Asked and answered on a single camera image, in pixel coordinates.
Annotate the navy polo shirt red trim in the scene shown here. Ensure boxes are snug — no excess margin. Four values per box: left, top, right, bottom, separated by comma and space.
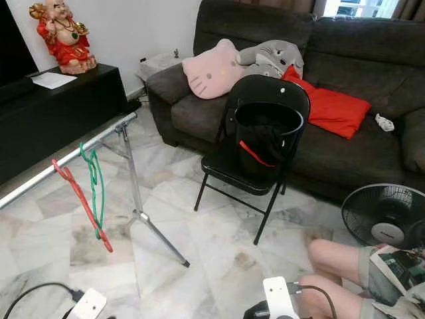
239, 123, 288, 168

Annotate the green plastic hanger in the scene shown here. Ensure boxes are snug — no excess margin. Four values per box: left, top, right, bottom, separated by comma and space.
78, 142, 107, 240

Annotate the red plastic hanger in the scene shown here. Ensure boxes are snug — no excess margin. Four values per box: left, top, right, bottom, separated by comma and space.
51, 158, 114, 253

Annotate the seated person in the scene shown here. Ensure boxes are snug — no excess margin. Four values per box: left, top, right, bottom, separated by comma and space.
299, 238, 425, 319

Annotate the black laundry basket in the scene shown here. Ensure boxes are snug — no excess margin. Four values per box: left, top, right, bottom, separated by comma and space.
234, 101, 305, 181

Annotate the printed magazine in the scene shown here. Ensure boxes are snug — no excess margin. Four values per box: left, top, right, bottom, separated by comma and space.
370, 245, 425, 293

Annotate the black floor fan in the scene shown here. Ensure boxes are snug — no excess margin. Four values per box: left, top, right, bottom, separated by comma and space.
342, 183, 425, 250

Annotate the red cushion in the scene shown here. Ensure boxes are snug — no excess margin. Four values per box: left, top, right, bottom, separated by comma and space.
281, 64, 373, 140

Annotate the black folding chair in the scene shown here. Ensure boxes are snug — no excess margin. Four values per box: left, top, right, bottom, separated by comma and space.
194, 73, 311, 245

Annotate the silver metal clothes rack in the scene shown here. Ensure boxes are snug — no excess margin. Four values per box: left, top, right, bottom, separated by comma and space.
0, 112, 190, 268

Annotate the pink Hello Kitty pillow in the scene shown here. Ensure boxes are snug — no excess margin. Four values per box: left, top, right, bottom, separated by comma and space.
181, 38, 246, 100

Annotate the large grey Totoro plush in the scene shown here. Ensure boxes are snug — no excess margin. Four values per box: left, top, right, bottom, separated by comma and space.
237, 40, 304, 79

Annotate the side table with lace cloth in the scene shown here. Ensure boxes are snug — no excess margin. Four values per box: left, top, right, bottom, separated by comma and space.
136, 53, 183, 82

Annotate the black television console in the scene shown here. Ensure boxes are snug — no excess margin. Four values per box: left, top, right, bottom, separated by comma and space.
0, 63, 132, 183

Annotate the dark brown fabric sofa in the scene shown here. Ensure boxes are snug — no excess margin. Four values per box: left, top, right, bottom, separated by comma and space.
146, 0, 425, 203

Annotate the white paper sheet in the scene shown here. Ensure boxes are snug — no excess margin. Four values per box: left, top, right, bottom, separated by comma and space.
31, 72, 78, 90

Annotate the brown curtain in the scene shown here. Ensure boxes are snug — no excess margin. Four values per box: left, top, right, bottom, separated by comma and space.
289, 0, 325, 15
392, 0, 425, 21

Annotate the black flat television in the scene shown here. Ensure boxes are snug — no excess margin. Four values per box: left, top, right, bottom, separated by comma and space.
0, 0, 29, 86

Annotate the bright window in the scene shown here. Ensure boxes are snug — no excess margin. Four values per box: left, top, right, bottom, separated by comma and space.
322, 0, 399, 17

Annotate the red laughing Buddha statue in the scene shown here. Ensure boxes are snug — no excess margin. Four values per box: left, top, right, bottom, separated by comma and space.
29, 0, 98, 75

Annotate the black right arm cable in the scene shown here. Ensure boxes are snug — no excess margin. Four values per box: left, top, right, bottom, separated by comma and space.
288, 282, 339, 319

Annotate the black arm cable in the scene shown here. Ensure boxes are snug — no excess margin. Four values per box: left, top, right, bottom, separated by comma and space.
288, 282, 339, 319
3, 282, 87, 319

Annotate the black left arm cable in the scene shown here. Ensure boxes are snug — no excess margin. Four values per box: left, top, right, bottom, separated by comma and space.
3, 282, 87, 319

